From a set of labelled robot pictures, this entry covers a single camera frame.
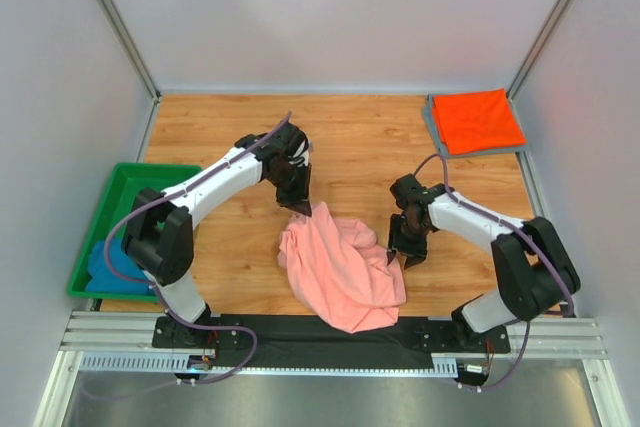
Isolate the pink t-shirt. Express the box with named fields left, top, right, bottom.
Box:
left=277, top=202, right=407, bottom=334

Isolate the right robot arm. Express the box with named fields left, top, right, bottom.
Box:
left=387, top=174, right=581, bottom=338

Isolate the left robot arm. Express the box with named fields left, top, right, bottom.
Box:
left=118, top=120, right=312, bottom=327

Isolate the folded grey t-shirt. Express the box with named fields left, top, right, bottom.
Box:
left=422, top=94, right=527, bottom=159

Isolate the folded orange t-shirt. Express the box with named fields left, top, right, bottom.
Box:
left=432, top=89, right=527, bottom=156

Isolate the green plastic tray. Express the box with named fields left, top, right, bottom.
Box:
left=66, top=161, right=204, bottom=304

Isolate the blue t-shirt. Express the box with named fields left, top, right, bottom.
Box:
left=85, top=239, right=154, bottom=296

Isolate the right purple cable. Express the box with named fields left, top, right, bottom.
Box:
left=412, top=151, right=576, bottom=394

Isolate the white slotted cable duct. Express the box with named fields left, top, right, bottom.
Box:
left=79, top=352, right=458, bottom=378

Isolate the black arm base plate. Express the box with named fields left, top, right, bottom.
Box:
left=152, top=315, right=511, bottom=354

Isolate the aluminium frame rail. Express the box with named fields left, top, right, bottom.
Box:
left=61, top=311, right=608, bottom=360

